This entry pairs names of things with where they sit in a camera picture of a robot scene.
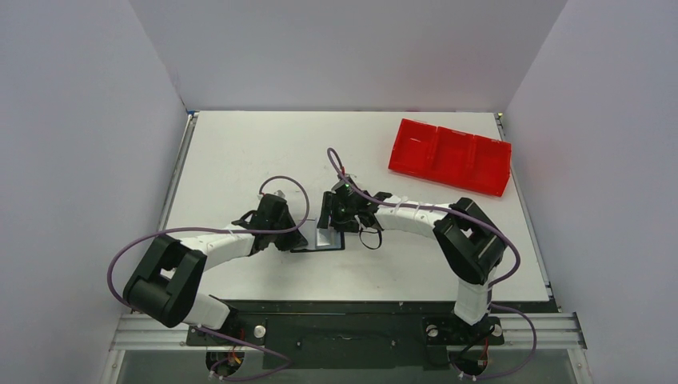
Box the black leather card holder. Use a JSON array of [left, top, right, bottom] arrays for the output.
[[290, 218, 345, 253]]

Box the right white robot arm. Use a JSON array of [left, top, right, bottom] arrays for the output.
[[317, 182, 507, 342]]

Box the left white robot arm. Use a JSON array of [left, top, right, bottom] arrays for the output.
[[122, 194, 308, 344]]

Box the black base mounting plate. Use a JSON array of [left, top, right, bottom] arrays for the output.
[[185, 299, 507, 370]]

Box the red plastic divided tray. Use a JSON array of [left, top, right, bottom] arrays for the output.
[[389, 119, 512, 197]]

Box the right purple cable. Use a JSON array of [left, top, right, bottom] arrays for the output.
[[326, 147, 521, 290]]

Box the purple cable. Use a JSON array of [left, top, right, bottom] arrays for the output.
[[326, 147, 521, 290], [106, 175, 311, 311]]

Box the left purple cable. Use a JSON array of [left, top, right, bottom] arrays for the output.
[[106, 175, 311, 311]]

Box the aluminium rail frame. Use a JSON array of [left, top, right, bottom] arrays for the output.
[[110, 313, 587, 351]]

